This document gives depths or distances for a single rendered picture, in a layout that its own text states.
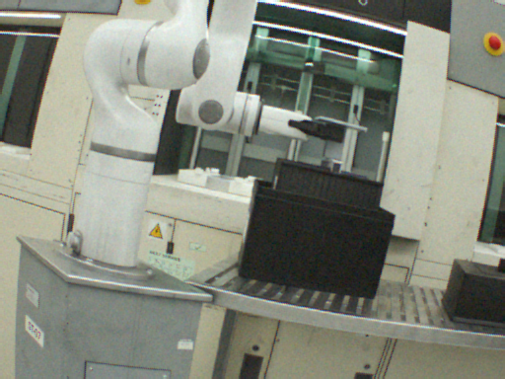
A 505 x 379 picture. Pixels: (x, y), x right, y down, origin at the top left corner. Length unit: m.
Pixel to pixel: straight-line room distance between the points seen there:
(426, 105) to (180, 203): 0.64
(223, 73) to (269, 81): 1.33
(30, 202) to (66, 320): 1.00
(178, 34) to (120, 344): 0.51
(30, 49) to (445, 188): 1.49
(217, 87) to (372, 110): 1.35
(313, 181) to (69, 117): 0.77
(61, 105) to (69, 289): 1.01
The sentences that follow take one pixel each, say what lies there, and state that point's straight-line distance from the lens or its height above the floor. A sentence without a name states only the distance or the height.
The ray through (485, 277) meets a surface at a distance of 1.57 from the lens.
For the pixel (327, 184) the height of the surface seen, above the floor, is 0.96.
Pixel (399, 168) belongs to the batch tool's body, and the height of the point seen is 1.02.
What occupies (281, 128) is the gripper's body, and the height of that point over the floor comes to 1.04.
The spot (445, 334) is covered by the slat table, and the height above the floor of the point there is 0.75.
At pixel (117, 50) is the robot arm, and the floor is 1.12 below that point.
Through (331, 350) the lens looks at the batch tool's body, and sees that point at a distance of 2.11.
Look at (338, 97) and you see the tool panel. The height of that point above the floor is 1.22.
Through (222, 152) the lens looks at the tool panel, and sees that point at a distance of 3.01.
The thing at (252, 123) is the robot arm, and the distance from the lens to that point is 1.75.
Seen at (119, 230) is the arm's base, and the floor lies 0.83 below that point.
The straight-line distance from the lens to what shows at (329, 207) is 1.66.
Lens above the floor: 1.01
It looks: 3 degrees down
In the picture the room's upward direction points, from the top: 12 degrees clockwise
